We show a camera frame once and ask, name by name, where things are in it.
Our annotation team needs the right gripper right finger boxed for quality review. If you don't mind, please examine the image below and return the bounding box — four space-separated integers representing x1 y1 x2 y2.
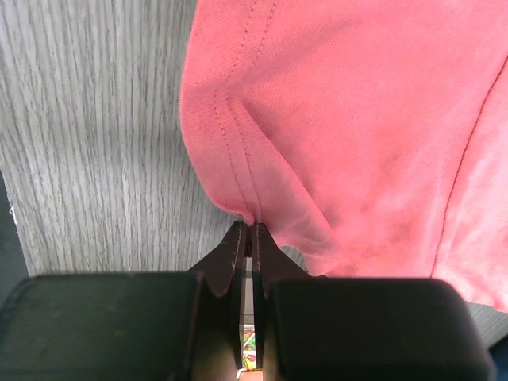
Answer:
250 224 496 380

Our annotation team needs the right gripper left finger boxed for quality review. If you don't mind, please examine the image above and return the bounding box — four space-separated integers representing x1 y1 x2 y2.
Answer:
1 221 248 380

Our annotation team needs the red t shirt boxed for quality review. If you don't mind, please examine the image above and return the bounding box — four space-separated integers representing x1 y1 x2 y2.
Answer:
180 1 507 311

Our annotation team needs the blue illustrated book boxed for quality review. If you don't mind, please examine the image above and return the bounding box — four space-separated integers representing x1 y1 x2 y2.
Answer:
241 324 257 371

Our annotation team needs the pink power adapter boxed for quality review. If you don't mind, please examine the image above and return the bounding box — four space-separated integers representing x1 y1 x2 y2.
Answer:
237 369 264 381

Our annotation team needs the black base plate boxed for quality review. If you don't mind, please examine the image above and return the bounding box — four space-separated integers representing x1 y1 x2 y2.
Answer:
0 175 28 303

